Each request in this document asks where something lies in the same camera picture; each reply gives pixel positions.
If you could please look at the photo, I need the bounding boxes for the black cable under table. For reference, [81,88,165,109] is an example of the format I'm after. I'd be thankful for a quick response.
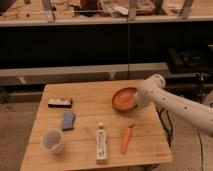
[155,105,174,148]

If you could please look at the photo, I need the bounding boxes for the clear plastic cup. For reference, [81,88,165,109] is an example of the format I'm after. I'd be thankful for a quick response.
[40,128,63,154]

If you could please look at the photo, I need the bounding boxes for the blue sponge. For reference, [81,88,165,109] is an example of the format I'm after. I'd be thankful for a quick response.
[61,112,75,131]

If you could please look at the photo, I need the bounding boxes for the dark rectangular box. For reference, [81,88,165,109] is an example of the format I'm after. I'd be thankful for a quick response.
[48,98,72,108]

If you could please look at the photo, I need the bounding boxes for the orange carrot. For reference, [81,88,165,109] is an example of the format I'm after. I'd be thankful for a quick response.
[121,125,134,155]

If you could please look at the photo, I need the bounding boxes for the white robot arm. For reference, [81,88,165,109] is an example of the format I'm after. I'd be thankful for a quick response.
[135,74,213,137]

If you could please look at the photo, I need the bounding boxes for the wooden table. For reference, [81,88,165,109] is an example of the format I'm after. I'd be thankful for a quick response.
[20,80,173,171]

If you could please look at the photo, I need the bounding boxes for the white tube with cap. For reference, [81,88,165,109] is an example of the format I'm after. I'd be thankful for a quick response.
[96,122,107,163]

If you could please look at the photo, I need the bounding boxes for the orange ceramic bowl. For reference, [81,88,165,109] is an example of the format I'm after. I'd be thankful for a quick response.
[112,87,137,112]

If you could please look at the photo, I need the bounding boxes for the long workbench shelf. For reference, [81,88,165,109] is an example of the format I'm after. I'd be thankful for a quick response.
[0,0,213,86]

